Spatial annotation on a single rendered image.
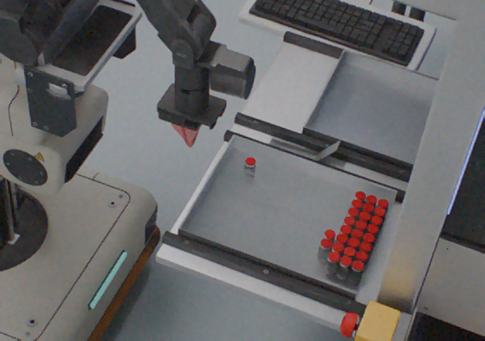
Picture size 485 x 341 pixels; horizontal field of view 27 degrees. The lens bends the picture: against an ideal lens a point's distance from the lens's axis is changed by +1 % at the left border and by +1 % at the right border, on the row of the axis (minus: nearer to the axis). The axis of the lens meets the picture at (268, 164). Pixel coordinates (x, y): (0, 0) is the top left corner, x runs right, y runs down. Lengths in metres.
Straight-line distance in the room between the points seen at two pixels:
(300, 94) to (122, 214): 0.73
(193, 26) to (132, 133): 1.73
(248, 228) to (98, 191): 0.91
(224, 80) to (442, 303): 0.49
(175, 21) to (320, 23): 0.92
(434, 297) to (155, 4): 0.62
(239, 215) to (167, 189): 1.21
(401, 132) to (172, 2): 0.74
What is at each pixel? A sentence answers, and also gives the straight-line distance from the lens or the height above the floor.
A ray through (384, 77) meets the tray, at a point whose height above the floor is 0.88.
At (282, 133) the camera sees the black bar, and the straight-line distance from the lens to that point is 2.00.
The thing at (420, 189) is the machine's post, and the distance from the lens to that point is 1.42.
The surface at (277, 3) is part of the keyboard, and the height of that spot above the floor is 0.83.
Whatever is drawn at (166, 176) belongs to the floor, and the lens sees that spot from 3.10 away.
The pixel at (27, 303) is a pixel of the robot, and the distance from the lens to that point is 2.50.
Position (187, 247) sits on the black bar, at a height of 0.90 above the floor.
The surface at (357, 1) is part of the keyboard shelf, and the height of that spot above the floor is 0.80.
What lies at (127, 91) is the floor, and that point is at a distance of 3.36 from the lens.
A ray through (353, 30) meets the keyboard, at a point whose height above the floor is 0.83.
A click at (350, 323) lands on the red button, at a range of 1.60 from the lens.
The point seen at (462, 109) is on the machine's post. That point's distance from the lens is 1.30.
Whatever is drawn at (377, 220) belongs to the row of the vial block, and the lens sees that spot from 1.85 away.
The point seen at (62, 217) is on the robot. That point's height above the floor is 0.28.
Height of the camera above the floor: 2.33
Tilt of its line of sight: 48 degrees down
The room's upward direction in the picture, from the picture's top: 7 degrees clockwise
